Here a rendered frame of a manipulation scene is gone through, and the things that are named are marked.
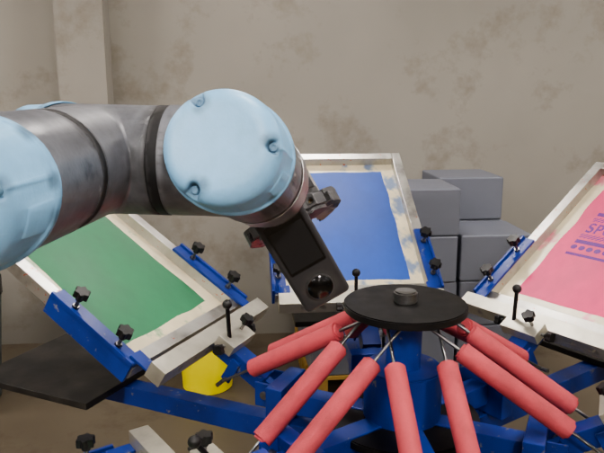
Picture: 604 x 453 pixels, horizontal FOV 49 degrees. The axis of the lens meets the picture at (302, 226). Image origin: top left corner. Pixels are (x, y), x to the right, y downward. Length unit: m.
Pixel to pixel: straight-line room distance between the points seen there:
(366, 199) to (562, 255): 0.79
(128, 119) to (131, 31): 4.39
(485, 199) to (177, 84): 2.22
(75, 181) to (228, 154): 0.09
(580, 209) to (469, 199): 1.83
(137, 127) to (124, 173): 0.03
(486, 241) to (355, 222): 1.54
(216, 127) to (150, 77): 4.41
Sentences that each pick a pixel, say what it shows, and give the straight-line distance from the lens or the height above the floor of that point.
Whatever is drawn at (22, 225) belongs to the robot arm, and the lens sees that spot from 0.33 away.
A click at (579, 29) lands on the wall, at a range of 5.45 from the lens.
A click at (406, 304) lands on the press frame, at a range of 1.69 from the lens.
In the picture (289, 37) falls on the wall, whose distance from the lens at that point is 4.82.
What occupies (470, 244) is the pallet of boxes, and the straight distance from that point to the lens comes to 4.03.
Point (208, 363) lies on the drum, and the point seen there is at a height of 0.21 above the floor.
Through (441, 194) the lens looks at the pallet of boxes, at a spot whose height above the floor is 1.23.
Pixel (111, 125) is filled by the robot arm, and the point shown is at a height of 1.83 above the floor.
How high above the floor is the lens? 1.86
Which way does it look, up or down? 12 degrees down
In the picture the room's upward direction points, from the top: straight up
